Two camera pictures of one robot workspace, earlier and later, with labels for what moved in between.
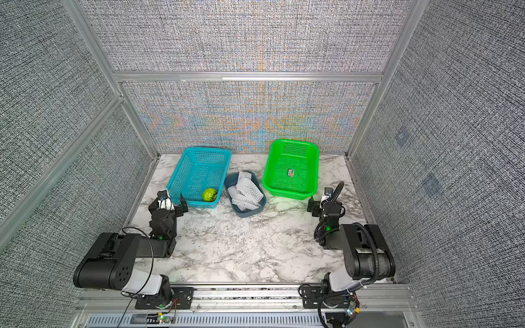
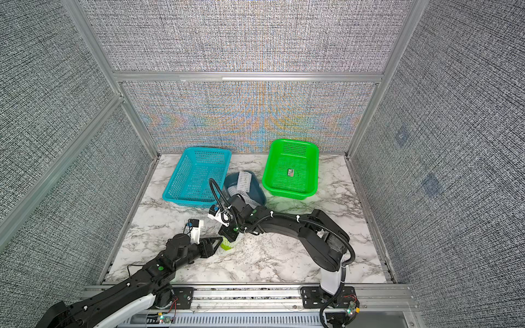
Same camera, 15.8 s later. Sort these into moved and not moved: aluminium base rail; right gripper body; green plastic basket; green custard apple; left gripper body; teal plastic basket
Moved: left gripper body; green custard apple; right gripper body
Not moved: green plastic basket; aluminium base rail; teal plastic basket
